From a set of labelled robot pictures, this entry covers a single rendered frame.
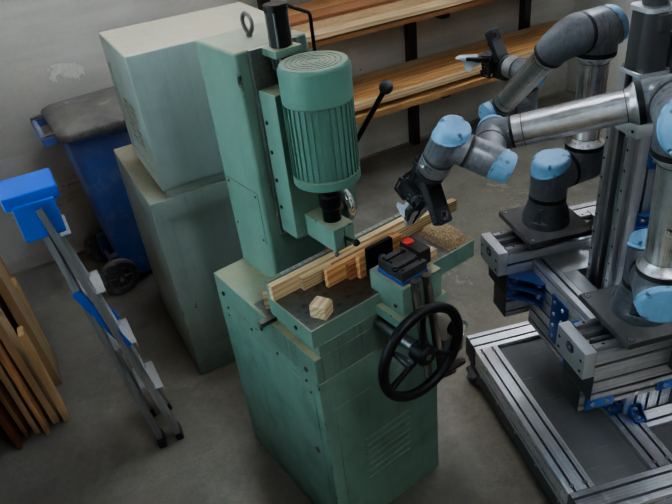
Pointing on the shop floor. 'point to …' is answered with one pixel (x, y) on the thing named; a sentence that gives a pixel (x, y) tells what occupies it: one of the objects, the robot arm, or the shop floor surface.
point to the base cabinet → (337, 420)
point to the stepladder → (85, 288)
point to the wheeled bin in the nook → (100, 180)
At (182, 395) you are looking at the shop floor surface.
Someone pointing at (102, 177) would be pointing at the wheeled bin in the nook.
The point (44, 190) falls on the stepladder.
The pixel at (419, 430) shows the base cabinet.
